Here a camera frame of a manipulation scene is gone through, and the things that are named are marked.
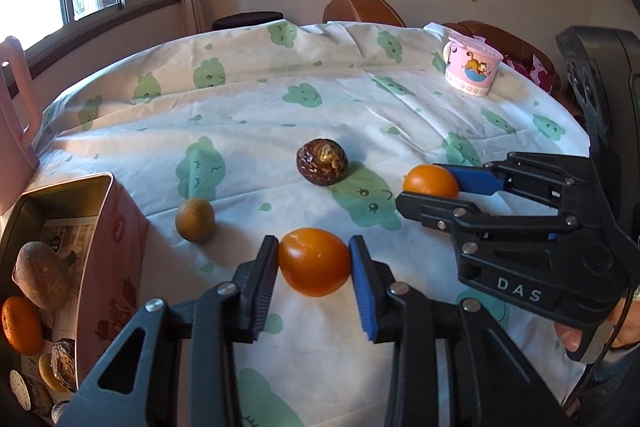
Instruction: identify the cut purple fruit half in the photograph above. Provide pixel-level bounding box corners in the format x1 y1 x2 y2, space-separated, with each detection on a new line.
9 369 53 417

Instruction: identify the large orange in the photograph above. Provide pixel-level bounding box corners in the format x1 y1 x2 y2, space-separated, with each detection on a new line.
1 296 43 355

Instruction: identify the brown round potato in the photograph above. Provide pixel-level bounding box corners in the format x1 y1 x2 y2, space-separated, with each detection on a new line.
12 242 70 311

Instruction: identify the right hand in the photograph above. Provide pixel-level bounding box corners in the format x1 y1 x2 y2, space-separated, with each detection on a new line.
553 296 640 353

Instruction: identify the small orange tangerine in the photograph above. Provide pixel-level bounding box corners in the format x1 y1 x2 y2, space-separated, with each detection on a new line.
402 164 460 198

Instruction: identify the rectangular metal tin box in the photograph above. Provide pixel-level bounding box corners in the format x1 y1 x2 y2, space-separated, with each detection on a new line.
1 172 149 421

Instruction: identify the brown wooden chair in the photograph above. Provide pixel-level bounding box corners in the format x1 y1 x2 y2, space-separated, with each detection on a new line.
322 0 406 27
445 20 584 121

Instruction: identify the printed paper leaflet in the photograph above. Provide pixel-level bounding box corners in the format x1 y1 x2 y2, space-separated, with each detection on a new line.
19 215 99 388

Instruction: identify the small yellow-green fruit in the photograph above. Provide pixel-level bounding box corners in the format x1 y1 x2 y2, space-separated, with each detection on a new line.
38 352 67 393

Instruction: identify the pink cartoon mug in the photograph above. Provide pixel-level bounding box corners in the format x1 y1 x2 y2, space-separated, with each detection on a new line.
442 31 503 98

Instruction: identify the small brown kiwi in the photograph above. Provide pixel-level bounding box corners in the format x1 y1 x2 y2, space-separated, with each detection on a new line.
175 198 216 244

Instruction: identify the white green cloud tablecloth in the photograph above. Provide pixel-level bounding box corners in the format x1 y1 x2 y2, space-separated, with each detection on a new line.
29 18 591 427

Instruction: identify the pink electric kettle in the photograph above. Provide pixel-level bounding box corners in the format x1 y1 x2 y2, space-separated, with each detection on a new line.
0 37 42 215

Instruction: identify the black round stool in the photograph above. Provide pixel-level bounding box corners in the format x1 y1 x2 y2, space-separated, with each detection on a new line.
212 11 284 31

